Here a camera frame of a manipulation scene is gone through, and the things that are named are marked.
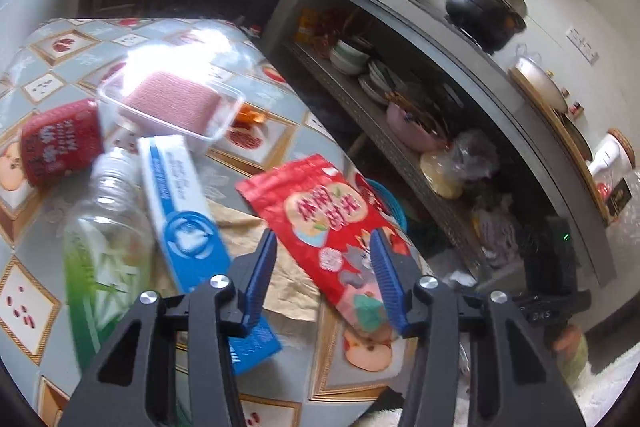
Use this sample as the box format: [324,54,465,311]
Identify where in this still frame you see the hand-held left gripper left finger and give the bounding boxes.
[60,228,278,427]

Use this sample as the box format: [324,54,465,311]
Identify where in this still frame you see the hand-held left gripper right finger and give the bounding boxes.
[369,227,573,427]

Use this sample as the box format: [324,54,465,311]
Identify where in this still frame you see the blue plastic waste basket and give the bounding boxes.
[357,177,408,233]

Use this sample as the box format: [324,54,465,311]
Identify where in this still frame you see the red snack bag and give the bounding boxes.
[235,154,416,338]

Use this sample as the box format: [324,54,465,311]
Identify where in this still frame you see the clear plastic container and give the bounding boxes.
[97,49,246,154]

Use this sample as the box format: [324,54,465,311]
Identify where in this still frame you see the orange peel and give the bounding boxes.
[235,104,266,128]

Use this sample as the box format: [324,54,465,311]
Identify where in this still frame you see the pink scouring sponge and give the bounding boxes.
[122,74,221,138]

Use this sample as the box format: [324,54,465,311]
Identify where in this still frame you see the crumpled brown paper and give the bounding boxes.
[207,202,326,323]

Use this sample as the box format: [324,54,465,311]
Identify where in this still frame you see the pink white plastic bag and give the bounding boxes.
[470,202,526,268]

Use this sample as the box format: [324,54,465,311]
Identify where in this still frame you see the blue white toothpaste box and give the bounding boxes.
[137,134,283,377]

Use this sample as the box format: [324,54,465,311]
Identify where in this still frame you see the white jar with cork lid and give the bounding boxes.
[587,129,636,180]

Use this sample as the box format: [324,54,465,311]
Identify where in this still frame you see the clear bag with yellow contents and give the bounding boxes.
[419,129,501,200]

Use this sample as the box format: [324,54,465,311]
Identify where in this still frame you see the wooden cutting board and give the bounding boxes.
[509,69,613,228]

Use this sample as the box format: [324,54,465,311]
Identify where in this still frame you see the person's fluffy green white clothing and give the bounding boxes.
[550,347,640,415]

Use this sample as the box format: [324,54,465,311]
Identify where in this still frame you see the pink plastic basin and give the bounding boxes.
[386,99,448,152]

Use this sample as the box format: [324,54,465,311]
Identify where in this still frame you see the green label plastic bottle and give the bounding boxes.
[62,147,156,373]

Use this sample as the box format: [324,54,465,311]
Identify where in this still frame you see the stack of white plates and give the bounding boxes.
[357,59,406,105]

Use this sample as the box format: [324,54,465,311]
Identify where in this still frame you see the concrete kitchen counter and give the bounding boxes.
[87,0,618,288]

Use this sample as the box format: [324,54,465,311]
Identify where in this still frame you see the stack of white bowls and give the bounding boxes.
[329,38,371,75]

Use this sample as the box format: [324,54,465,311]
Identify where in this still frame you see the red drink can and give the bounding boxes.
[20,99,104,188]

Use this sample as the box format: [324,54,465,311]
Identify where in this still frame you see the black cooking pot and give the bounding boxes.
[445,0,528,52]

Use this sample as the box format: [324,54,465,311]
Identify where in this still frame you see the orange yellow packets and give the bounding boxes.
[297,9,351,50]

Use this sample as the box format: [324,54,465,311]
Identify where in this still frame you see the white wall outlet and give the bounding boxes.
[566,26,600,65]

